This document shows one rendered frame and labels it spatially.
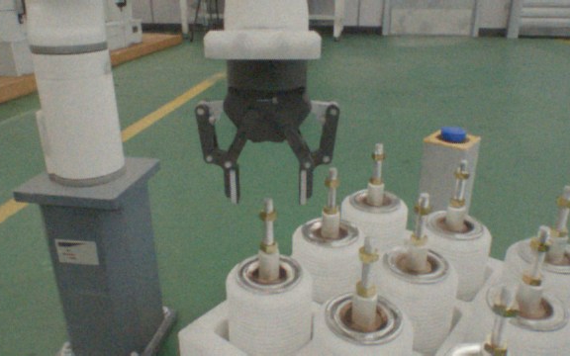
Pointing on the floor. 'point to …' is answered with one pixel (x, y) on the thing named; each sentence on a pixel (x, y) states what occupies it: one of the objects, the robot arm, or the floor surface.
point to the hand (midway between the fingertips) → (268, 189)
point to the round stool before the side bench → (210, 21)
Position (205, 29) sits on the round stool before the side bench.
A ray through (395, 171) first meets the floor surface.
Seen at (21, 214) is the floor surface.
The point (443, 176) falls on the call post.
